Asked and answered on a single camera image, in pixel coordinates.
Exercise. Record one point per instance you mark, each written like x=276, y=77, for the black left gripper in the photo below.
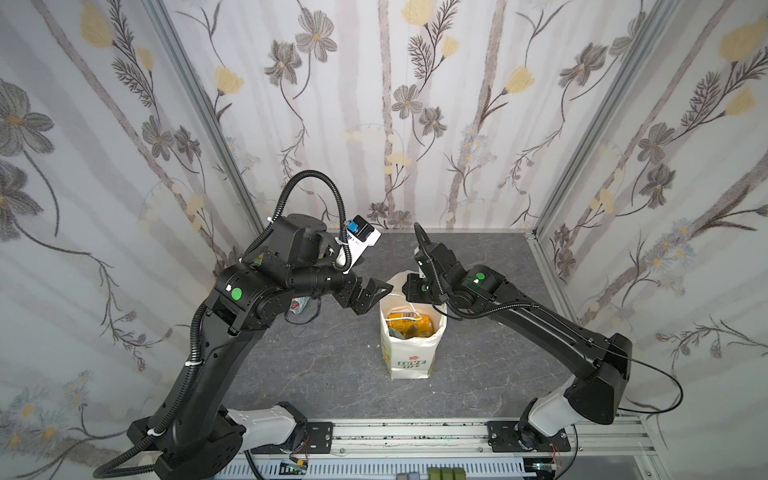
x=349, y=288

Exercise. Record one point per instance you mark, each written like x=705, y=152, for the white printed paper bag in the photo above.
x=414, y=358

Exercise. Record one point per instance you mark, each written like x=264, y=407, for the orange pink snack packet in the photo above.
x=298, y=305

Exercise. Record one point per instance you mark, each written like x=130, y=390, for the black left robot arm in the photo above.
x=193, y=433

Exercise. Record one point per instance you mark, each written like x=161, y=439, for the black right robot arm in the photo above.
x=599, y=365

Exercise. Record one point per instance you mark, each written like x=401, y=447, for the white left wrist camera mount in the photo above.
x=361, y=234

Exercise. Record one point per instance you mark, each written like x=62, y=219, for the white cable duct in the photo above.
x=348, y=468

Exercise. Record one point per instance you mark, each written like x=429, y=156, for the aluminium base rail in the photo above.
x=464, y=437

